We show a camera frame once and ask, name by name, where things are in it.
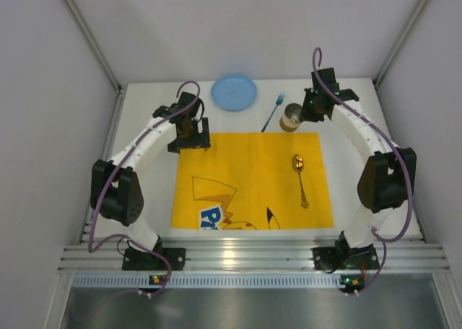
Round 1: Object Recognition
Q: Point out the metal cup with brown band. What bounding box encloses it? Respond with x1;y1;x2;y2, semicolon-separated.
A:
279;103;303;133

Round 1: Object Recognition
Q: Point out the blue plastic fork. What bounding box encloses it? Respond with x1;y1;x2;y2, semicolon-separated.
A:
261;93;285;133

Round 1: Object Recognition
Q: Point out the blue plastic plate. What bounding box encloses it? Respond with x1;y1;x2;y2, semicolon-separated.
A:
211;74;258;112

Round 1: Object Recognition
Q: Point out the gold metal spoon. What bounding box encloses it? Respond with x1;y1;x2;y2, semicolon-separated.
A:
292;154;309;209

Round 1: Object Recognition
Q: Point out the yellow pikachu placemat cloth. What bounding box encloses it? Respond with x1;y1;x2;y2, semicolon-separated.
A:
170;132;334;231

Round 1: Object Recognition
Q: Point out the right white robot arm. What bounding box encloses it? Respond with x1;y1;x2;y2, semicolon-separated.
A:
302;68;417;255

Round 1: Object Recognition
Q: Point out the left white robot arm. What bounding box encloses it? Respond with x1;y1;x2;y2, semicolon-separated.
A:
90;92;211;253

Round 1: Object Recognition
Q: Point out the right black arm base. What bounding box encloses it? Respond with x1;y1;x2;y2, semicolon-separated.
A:
312;232;379;273

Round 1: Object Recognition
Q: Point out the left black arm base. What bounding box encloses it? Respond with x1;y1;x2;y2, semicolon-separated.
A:
122;247;186;271

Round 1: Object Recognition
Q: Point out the perforated cable duct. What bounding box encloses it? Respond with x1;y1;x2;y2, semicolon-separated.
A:
71;273;365;289

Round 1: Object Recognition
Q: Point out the aluminium mounting rail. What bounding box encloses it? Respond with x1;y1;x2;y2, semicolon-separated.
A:
58;237;450;273

